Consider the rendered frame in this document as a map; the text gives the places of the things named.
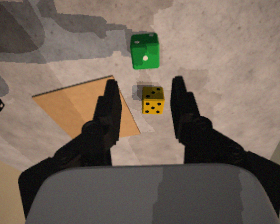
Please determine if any orange flat mat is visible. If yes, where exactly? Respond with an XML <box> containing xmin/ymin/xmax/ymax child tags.
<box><xmin>32</xmin><ymin>75</ymin><xmax>140</xmax><ymax>139</ymax></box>

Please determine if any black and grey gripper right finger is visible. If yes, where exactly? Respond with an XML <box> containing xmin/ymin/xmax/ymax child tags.
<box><xmin>170</xmin><ymin>76</ymin><xmax>280</xmax><ymax>219</ymax></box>

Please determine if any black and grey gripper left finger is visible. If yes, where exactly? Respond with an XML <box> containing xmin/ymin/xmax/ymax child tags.
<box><xmin>18</xmin><ymin>79</ymin><xmax>122</xmax><ymax>220</ymax></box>

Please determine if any green die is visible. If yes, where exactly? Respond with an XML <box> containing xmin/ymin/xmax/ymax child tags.
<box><xmin>130</xmin><ymin>33</ymin><xmax>159</xmax><ymax>70</ymax></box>

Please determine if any yellow die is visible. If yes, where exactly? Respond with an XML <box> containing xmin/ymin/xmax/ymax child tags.
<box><xmin>142</xmin><ymin>87</ymin><xmax>165</xmax><ymax>114</ymax></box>

